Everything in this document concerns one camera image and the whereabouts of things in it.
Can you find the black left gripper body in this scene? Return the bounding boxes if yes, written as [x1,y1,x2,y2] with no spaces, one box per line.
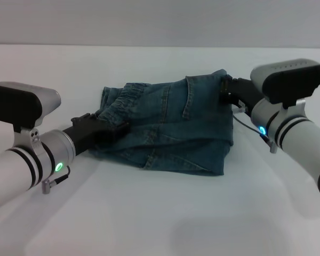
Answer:
[62,119,115,156]

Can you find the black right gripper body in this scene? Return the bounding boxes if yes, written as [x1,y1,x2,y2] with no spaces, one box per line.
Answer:
[228,77,266,114]

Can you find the blue denim shorts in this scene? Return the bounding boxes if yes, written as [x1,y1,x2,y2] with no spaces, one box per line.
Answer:
[88,68,235,177]

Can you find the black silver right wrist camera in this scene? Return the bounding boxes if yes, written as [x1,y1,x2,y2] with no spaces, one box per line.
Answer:
[250,58,320,109]

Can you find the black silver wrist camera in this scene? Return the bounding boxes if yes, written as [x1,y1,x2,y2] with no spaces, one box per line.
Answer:
[250,58,320,109]
[0,81,62,133]

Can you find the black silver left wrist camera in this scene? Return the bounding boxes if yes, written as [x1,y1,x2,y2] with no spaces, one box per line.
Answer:
[0,81,62,133]

